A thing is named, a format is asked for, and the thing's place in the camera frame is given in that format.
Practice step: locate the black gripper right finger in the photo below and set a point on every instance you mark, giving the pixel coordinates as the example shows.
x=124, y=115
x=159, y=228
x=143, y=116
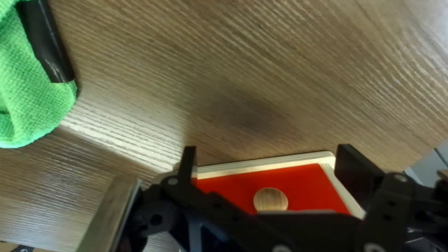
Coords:
x=397, y=214

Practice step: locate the small wooden cabinet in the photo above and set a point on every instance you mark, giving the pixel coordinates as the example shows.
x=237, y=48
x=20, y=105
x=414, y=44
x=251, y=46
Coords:
x=261, y=164

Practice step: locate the green cloth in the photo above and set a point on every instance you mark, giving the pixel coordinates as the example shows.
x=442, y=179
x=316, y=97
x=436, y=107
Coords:
x=29, y=93

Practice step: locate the black flat bar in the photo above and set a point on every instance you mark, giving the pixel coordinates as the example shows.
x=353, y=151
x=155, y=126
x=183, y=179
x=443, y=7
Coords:
x=47, y=42

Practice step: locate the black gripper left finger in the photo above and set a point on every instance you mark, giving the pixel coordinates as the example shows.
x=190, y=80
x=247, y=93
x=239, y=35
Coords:
x=187, y=219

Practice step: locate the red drawer with wooden knob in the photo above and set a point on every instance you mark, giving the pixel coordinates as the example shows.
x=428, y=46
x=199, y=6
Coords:
x=309, y=186

